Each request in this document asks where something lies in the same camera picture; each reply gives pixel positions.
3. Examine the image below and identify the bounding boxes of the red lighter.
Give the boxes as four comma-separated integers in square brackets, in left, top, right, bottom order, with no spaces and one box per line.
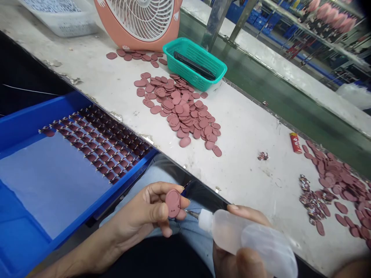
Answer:
[289,132,303,155]

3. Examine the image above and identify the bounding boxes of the blue plastic bin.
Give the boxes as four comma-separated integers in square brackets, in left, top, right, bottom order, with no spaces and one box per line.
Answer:
[0,91,160,278]

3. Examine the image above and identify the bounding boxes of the pile of printed small parts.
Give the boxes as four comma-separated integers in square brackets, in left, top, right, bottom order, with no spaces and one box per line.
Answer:
[298,173,332,226]

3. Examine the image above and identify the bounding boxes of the thin white cable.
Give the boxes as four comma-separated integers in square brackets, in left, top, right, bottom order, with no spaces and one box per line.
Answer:
[2,83,62,97]

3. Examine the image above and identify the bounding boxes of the rows of assembled maroon pieces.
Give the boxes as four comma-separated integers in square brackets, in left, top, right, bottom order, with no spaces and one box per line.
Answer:
[38,105,153,186]

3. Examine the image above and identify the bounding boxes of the maroon oval rubber piece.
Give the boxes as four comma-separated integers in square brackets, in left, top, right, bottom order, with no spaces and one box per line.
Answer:
[165,188,182,219]

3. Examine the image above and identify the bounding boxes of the translucent squeeze glue bottle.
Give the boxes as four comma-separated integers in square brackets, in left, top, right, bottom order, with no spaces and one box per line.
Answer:
[185,208,299,278]

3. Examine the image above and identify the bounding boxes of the person's left hand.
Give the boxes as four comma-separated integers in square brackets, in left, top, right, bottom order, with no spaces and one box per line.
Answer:
[106,181,191,257]

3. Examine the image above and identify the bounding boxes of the black flat items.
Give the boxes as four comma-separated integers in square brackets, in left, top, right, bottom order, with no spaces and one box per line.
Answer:
[173,51,217,81]

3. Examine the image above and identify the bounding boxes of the white plastic basket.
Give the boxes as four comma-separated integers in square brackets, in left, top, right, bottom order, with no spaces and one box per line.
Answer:
[17,0,101,38]

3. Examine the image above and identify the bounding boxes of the teal plastic basket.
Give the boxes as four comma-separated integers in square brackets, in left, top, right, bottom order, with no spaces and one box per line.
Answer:
[162,37,228,93]

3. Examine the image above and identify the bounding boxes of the pale blue liner sheet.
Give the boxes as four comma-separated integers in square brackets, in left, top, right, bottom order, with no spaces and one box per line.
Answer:
[0,131,117,240]

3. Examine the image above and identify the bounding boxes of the grey metal post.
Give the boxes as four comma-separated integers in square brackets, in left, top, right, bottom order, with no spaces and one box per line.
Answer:
[228,0,259,44]
[200,0,233,53]

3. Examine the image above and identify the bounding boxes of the large pile of maroon ovals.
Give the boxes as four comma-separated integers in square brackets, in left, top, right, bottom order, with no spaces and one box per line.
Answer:
[133,72,223,158]

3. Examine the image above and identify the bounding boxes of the clear plastic bag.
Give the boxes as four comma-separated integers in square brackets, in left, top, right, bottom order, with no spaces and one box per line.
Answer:
[335,82,371,111]

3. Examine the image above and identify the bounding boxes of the person's right hand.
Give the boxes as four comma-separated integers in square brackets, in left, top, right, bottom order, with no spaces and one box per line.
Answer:
[212,203,272,278]

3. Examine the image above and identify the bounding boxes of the stack of blue crates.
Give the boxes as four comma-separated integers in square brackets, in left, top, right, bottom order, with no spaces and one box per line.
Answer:
[225,0,299,39]

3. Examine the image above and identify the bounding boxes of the green conveyor belt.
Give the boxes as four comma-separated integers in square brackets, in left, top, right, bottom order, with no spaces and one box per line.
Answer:
[179,8,371,181]

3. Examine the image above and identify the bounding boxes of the pink table fan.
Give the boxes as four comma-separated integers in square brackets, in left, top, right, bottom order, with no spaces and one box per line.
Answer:
[93,0,184,53]

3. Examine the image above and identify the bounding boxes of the rack with pink items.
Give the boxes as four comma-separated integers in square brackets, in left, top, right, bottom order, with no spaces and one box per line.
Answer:
[298,0,371,44]

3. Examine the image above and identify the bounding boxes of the small scatter of maroon ovals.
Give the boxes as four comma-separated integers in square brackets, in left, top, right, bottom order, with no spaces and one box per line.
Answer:
[106,48,168,69]

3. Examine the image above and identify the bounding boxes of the person's body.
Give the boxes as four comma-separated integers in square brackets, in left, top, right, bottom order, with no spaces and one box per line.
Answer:
[92,233,216,278]

